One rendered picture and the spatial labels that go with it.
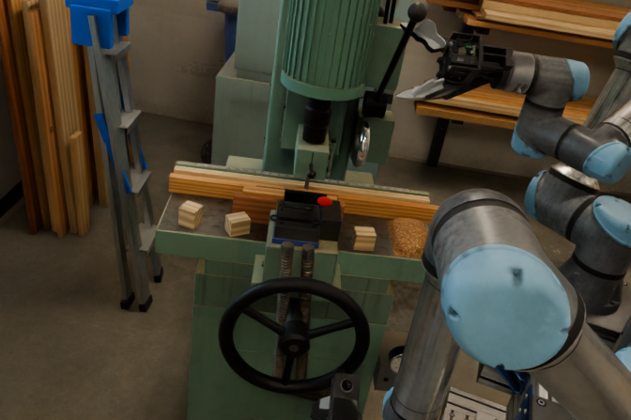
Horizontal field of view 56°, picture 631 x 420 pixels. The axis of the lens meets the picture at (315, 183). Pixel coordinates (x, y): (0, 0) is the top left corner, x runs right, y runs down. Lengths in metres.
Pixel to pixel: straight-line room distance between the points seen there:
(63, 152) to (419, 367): 2.04
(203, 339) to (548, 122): 0.88
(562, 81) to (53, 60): 1.89
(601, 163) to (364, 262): 0.50
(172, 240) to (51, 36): 1.38
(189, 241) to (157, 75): 2.69
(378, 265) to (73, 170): 1.68
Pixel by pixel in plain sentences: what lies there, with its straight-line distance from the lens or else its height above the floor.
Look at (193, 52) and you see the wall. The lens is 3.76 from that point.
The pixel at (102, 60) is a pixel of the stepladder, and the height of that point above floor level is 0.97.
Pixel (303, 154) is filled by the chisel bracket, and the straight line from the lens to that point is 1.26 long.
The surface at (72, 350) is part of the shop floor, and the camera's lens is 2.30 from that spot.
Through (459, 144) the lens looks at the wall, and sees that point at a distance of 3.86.
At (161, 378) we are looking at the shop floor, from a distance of 2.17.
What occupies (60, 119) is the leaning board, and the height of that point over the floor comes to 0.55.
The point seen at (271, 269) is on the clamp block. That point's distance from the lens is 1.16.
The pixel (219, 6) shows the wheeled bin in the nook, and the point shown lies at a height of 0.92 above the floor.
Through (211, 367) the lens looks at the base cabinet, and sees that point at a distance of 1.49.
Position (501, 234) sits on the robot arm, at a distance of 0.63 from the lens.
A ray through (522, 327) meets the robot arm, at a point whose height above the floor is 1.25.
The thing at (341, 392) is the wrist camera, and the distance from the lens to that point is 1.03.
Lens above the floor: 1.61
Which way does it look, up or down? 29 degrees down
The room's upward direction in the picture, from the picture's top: 9 degrees clockwise
